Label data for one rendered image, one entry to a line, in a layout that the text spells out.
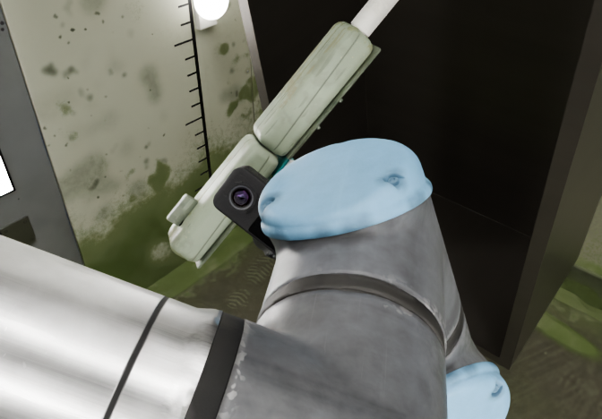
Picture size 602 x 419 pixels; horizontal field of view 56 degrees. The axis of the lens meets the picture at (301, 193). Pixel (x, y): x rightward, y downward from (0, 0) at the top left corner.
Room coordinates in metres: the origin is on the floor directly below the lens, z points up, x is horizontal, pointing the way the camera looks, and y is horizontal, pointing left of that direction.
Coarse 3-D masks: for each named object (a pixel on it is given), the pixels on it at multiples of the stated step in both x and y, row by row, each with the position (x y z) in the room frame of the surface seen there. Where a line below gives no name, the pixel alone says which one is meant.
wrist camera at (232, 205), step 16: (240, 176) 0.40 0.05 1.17; (256, 176) 0.40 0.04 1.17; (224, 192) 0.39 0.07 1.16; (240, 192) 0.39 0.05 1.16; (256, 192) 0.39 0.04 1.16; (224, 208) 0.39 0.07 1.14; (240, 208) 0.38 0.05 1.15; (256, 208) 0.38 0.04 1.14; (240, 224) 0.38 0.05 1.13; (256, 224) 0.38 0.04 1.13
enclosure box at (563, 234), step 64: (256, 0) 1.02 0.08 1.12; (320, 0) 1.16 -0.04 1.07; (448, 0) 1.13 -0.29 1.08; (512, 0) 1.04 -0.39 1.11; (576, 0) 0.96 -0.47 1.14; (256, 64) 1.00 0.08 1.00; (384, 64) 1.26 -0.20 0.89; (448, 64) 1.14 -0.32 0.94; (512, 64) 1.04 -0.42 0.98; (576, 64) 0.96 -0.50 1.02; (320, 128) 1.18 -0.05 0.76; (384, 128) 1.29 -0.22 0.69; (448, 128) 1.16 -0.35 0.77; (512, 128) 1.05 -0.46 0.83; (576, 128) 0.61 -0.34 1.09; (448, 192) 1.19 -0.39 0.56; (512, 192) 1.07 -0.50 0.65; (576, 192) 0.70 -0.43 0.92; (448, 256) 1.01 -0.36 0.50; (512, 256) 0.99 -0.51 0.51; (576, 256) 0.94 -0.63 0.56; (512, 320) 0.69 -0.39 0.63
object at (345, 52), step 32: (384, 0) 0.57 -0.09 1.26; (352, 32) 0.55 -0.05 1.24; (320, 64) 0.54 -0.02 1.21; (352, 64) 0.54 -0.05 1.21; (288, 96) 0.53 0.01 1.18; (320, 96) 0.52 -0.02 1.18; (256, 128) 0.52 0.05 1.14; (288, 128) 0.51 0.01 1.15; (224, 160) 0.52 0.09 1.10; (256, 160) 0.49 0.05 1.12; (192, 224) 0.46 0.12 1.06; (224, 224) 0.47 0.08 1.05; (192, 256) 0.45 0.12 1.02
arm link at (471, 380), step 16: (464, 320) 0.23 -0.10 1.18; (464, 336) 0.22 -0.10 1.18; (464, 352) 0.21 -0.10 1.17; (448, 368) 0.20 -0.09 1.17; (464, 368) 0.20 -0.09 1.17; (480, 368) 0.20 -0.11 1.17; (496, 368) 0.21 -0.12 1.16; (448, 384) 0.19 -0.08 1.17; (464, 384) 0.19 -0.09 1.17; (480, 384) 0.19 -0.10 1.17; (496, 384) 0.20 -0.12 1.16; (448, 400) 0.18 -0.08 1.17; (464, 400) 0.19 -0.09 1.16; (480, 400) 0.19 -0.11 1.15; (496, 400) 0.19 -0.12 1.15; (448, 416) 0.18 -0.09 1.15; (464, 416) 0.19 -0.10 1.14; (480, 416) 0.19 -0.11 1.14; (496, 416) 0.19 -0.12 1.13
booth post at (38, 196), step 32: (0, 32) 1.16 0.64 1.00; (0, 64) 1.14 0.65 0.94; (0, 96) 1.12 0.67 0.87; (0, 128) 1.11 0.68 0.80; (32, 128) 1.16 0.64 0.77; (32, 160) 1.14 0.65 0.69; (32, 192) 1.12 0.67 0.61; (0, 224) 1.05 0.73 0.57; (32, 224) 1.10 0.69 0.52; (64, 224) 1.16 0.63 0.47; (64, 256) 1.14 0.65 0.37
